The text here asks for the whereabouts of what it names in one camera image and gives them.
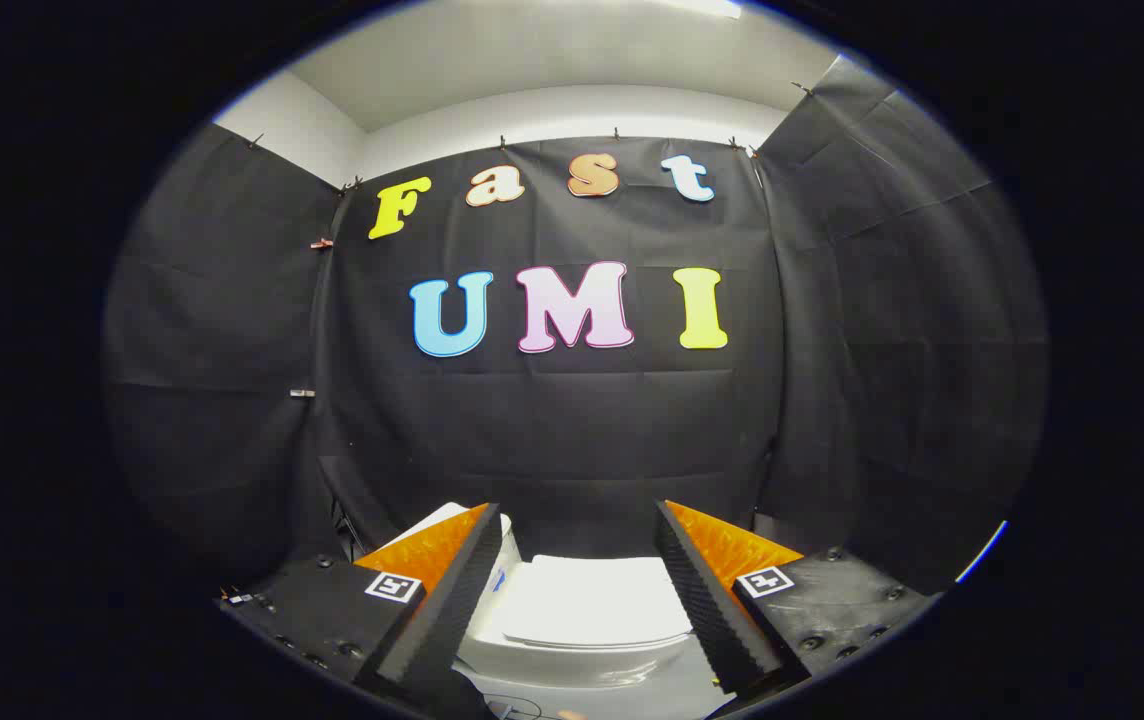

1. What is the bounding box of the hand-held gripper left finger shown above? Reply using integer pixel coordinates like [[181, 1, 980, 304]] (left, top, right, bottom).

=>
[[220, 502, 503, 720]]

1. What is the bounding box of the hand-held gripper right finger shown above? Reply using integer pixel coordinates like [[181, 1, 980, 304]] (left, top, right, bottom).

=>
[[654, 499, 939, 703]]

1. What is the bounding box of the white toilet lid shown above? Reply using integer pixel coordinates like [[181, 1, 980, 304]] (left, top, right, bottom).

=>
[[500, 554, 695, 648]]

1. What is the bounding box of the white toilet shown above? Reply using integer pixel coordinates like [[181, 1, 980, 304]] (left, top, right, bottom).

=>
[[382, 502, 711, 693]]

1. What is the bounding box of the black backdrop cloth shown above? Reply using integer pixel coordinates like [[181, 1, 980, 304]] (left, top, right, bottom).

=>
[[102, 55, 1049, 601]]

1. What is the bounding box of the thin cable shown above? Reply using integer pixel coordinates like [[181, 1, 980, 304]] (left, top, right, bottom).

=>
[[480, 694, 545, 720]]

